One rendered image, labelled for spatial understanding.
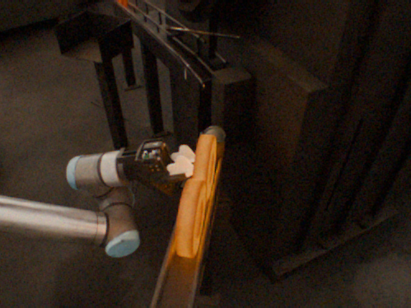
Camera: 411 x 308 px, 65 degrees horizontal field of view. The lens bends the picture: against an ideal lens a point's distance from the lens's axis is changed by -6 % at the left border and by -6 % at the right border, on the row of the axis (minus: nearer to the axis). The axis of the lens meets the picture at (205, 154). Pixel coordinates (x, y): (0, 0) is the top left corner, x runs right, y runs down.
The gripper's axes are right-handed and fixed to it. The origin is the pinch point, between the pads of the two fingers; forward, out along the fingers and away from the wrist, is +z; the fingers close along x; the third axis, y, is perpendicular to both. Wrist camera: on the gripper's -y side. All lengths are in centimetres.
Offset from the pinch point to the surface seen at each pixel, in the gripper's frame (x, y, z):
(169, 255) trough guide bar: -24.0, 0.1, -2.5
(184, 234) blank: -22.2, 4.6, 2.0
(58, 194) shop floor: 36, -44, -97
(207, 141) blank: 0.9, 6.4, 2.9
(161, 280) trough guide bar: -29.4, 0.6, -2.4
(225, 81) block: 23.8, 7.6, 4.5
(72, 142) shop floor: 73, -40, -107
